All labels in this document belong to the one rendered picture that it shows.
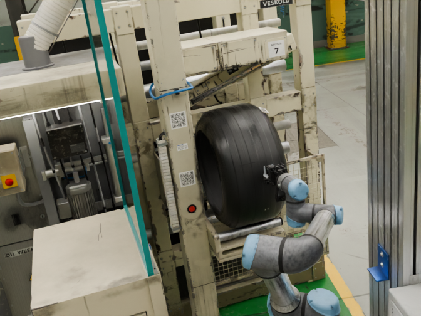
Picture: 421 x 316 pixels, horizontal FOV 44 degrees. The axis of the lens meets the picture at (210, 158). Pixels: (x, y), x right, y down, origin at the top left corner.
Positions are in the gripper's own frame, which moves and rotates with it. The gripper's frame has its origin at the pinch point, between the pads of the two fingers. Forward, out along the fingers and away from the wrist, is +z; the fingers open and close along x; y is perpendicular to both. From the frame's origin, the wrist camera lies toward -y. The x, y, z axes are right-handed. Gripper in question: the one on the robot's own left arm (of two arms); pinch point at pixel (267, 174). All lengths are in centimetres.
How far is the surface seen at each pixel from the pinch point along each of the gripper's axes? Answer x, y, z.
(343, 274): -78, -116, 90
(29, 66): 90, 63, 44
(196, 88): 11, 36, 58
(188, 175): 30.8, 1.8, 21.8
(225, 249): 20.9, -37.2, 16.2
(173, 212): 41, -16, 25
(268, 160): -2.4, 5.8, 2.0
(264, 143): -2.5, 13.1, 5.1
